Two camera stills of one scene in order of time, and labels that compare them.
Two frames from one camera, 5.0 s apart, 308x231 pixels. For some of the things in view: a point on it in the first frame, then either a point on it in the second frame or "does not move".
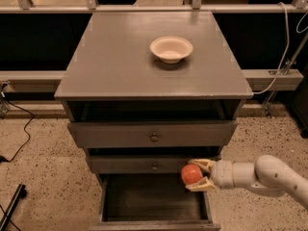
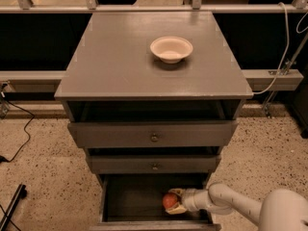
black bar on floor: [20, 193] does not move
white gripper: [221, 173] -> [189, 199]
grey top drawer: [153, 133] does not move
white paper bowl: [170, 49] does not move
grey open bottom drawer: [151, 202] does not move
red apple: [191, 173] -> [168, 200]
